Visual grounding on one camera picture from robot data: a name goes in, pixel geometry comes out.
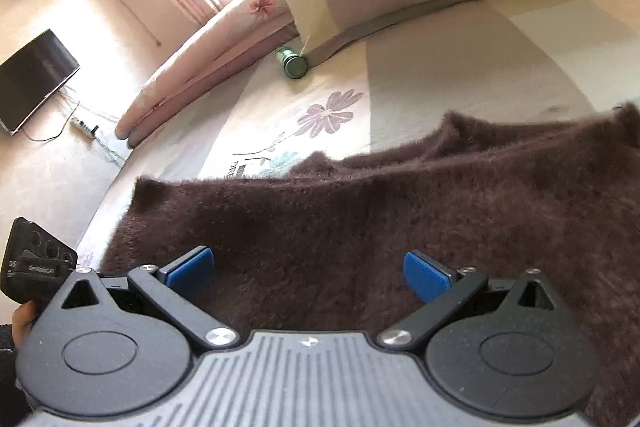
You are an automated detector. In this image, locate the white power strip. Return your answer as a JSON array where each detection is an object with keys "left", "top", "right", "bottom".
[{"left": 70, "top": 117, "right": 100, "bottom": 141}]

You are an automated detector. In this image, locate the black sleeve left forearm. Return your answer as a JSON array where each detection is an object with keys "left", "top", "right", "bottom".
[{"left": 0, "top": 325, "right": 32, "bottom": 427}]

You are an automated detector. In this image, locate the patchwork pastel bed sheet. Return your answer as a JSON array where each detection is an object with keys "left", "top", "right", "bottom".
[{"left": 77, "top": 0, "right": 639, "bottom": 269}]

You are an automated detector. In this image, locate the person's left hand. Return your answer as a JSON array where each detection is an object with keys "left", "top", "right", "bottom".
[{"left": 11, "top": 300, "right": 37, "bottom": 349}]

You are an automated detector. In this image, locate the green glass bottle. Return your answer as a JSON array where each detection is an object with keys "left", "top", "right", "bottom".
[{"left": 276, "top": 46, "right": 309, "bottom": 80}]

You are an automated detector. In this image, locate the folded pink floral quilt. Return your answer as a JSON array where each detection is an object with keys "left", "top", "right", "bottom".
[{"left": 115, "top": 0, "right": 298, "bottom": 148}]

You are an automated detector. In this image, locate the dark brown knit sweater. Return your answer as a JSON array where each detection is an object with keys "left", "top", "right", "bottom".
[{"left": 101, "top": 104, "right": 639, "bottom": 426}]

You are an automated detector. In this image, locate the black wall television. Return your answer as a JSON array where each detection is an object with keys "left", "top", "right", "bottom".
[{"left": 0, "top": 29, "right": 80, "bottom": 135}]

